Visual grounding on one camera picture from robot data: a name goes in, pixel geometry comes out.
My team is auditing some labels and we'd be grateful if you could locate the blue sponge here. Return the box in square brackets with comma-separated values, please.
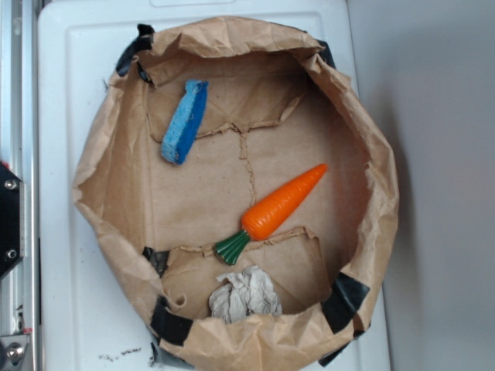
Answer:
[161, 80, 209, 165]

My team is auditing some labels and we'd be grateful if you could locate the brown paper lined bin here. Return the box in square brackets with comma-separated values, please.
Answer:
[73, 16, 399, 370]

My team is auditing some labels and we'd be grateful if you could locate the orange toy carrot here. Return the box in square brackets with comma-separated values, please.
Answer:
[213, 164, 327, 266]

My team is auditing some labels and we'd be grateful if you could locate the crumpled grey paper towel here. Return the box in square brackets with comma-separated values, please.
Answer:
[208, 265, 282, 324]

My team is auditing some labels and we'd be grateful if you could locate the white plastic tray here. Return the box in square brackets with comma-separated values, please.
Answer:
[36, 0, 392, 371]

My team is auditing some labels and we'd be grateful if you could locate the black mounting bracket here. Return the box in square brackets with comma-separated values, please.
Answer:
[0, 161, 25, 281]

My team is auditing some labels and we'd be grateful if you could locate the aluminium frame rail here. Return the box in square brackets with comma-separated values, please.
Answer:
[1, 1, 44, 370]

